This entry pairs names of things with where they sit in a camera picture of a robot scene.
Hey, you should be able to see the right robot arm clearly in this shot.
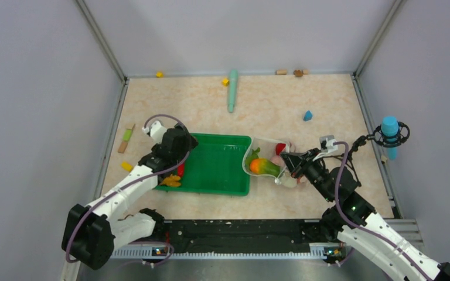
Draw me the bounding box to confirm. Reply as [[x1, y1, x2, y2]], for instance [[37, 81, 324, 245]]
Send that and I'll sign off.
[[280, 149, 450, 280]]

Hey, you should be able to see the brown wooden piece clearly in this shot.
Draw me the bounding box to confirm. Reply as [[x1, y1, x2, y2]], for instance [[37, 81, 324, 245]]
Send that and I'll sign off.
[[293, 70, 304, 78]]

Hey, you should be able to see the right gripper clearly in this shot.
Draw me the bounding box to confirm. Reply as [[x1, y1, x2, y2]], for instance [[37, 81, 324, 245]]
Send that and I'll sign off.
[[279, 147, 334, 202]]

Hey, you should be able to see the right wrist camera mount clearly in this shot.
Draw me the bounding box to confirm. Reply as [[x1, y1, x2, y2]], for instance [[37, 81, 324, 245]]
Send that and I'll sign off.
[[313, 135, 338, 161]]

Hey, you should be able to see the mint green marker pen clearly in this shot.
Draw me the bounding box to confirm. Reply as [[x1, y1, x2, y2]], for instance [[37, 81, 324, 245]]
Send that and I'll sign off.
[[227, 69, 238, 113]]

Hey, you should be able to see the blue microphone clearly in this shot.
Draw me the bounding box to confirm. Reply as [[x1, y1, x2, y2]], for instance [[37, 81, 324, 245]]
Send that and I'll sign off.
[[381, 115, 399, 160]]

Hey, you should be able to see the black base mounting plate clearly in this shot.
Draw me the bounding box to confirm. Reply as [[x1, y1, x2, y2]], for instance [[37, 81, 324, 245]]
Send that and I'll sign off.
[[128, 219, 350, 255]]

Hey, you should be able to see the clear dotted zip bag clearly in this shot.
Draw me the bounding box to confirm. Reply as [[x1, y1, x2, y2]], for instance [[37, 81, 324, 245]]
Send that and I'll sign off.
[[242, 137, 307, 188]]

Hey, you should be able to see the red tomato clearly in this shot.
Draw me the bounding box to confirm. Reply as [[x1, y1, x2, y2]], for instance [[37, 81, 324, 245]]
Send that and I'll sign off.
[[275, 143, 287, 155]]

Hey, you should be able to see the wooden cork cylinder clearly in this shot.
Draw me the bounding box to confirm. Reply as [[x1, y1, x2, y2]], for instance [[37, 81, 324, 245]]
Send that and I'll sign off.
[[275, 69, 288, 76]]

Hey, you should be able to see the orange green mango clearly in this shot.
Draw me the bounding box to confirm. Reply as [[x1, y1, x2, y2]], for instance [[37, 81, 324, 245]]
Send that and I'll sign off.
[[249, 158, 281, 177]]

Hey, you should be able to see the yellow cube near pen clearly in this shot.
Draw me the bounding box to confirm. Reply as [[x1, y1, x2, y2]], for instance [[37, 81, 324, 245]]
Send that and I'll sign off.
[[221, 78, 230, 86]]

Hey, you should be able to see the wooden green block stick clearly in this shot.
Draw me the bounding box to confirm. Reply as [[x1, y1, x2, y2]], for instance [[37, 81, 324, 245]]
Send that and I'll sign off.
[[117, 122, 135, 153]]

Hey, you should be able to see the green plastic tray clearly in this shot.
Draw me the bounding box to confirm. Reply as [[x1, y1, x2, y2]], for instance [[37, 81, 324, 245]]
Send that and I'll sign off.
[[156, 133, 252, 196]]

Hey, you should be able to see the red chili pepper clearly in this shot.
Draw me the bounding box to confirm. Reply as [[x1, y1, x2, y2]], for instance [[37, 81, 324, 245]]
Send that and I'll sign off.
[[177, 163, 185, 178]]

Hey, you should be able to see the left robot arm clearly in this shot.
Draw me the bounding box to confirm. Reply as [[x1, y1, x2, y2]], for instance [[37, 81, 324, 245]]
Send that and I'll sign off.
[[62, 122, 198, 270]]

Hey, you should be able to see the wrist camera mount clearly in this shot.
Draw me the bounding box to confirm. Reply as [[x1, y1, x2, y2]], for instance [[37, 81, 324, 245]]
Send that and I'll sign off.
[[142, 120, 168, 143], [313, 135, 338, 161]]

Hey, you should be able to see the blue plastic piece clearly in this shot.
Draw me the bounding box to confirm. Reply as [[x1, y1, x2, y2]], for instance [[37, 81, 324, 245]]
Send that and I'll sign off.
[[303, 111, 313, 122]]

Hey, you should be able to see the yellow lego brick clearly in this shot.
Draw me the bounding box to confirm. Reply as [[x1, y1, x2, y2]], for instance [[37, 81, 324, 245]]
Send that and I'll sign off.
[[120, 162, 134, 172]]

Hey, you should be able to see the purple white onion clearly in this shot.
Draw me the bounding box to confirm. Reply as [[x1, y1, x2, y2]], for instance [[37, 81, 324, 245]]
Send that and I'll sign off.
[[270, 155, 285, 167]]

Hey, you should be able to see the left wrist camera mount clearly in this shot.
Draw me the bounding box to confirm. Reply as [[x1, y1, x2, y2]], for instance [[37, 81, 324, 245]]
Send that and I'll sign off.
[[142, 120, 168, 143]]

